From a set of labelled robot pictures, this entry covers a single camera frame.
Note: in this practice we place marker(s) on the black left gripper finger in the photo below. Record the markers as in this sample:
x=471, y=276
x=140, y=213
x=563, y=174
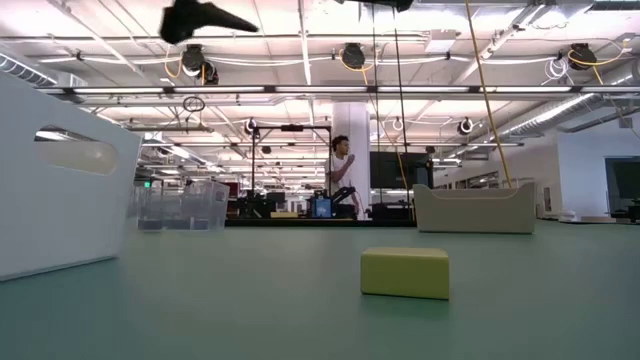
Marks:
x=195, y=17

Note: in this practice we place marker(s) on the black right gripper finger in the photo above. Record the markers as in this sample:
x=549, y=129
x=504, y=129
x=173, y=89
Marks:
x=395, y=4

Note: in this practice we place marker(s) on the long ceiling light bar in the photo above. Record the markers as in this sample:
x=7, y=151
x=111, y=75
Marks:
x=325, y=89

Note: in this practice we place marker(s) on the white building pillar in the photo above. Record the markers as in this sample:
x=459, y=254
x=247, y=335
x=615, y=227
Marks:
x=357, y=130

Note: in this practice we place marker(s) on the black monitor screen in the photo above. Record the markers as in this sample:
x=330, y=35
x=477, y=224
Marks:
x=400, y=170

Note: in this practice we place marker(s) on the person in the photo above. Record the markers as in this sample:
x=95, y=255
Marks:
x=341, y=170

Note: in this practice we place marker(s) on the clear plastic bin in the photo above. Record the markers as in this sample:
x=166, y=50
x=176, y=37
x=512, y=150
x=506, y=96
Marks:
x=180, y=210

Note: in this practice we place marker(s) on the blue lit screen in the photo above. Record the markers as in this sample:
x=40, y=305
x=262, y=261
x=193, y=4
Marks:
x=322, y=208

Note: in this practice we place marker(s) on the beige plastic bin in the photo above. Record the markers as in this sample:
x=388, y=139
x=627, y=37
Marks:
x=475, y=215

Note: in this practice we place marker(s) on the white plastic bin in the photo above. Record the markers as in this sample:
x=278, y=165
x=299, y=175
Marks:
x=60, y=220

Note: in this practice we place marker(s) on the yellow foam block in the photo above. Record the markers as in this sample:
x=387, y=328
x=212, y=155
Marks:
x=405, y=275

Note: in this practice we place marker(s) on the black robot station frame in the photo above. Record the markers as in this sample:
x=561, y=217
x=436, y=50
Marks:
x=292, y=128

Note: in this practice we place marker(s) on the black table edge rail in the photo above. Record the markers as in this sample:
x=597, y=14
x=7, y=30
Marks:
x=320, y=223

